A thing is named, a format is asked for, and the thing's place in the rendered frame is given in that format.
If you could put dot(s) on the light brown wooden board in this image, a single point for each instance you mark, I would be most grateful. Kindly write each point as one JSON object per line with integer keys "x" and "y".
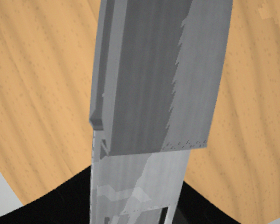
{"x": 46, "y": 67}

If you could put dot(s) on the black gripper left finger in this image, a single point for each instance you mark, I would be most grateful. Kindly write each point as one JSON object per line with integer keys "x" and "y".
{"x": 67, "y": 204}

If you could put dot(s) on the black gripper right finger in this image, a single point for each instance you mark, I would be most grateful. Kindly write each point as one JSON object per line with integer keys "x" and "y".
{"x": 194, "y": 208}

